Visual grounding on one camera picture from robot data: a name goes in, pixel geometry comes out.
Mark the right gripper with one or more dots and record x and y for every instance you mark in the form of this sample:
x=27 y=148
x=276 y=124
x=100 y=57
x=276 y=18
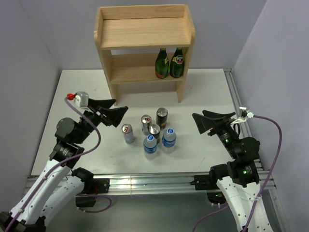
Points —
x=203 y=123

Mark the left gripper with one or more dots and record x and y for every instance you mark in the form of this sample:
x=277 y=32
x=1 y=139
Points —
x=114 y=115

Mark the water bottle blue label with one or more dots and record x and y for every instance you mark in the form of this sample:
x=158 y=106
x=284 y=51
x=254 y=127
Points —
x=169 y=140
x=150 y=147

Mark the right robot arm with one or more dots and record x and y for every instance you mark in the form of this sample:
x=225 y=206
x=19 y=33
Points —
x=238 y=180

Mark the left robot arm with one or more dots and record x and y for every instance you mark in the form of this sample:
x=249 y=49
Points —
x=59 y=181

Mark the wooden two-tier shelf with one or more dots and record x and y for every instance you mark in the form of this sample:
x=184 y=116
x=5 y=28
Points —
x=141 y=27

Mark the silver can front left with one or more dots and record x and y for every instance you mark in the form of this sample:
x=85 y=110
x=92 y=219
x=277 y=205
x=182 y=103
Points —
x=128 y=134

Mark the silver can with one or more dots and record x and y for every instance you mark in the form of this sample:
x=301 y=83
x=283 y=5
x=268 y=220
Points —
x=128 y=134
x=146 y=121

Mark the silver can middle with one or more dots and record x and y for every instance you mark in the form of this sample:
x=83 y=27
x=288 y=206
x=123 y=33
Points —
x=146 y=121

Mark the black can rear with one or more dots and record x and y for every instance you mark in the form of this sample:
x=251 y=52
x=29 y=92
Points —
x=161 y=117

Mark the black can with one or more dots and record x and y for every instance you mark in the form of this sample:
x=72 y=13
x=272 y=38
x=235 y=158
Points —
x=155 y=130
x=161 y=117

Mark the black can front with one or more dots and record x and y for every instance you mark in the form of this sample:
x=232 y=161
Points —
x=155 y=130

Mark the green glass bottle right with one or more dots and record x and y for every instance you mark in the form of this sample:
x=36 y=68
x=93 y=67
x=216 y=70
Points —
x=177 y=63

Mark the green glass bottle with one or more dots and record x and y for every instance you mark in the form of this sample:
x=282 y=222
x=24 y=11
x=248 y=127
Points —
x=162 y=64
x=177 y=63

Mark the green glass bottle left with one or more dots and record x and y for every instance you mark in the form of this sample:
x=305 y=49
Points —
x=162 y=64

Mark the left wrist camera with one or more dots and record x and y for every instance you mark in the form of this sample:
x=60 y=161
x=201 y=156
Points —
x=80 y=99

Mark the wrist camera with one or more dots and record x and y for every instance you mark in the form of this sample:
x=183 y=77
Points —
x=244 y=115
x=80 y=99

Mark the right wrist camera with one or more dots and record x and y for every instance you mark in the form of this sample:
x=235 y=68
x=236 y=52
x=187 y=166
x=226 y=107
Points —
x=244 y=115

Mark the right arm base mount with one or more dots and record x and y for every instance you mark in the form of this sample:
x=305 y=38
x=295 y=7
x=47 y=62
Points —
x=205 y=181

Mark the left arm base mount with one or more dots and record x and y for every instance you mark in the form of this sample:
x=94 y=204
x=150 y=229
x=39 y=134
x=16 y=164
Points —
x=96 y=186

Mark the aluminium front rail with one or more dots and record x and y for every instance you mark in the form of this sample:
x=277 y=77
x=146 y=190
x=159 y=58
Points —
x=145 y=184

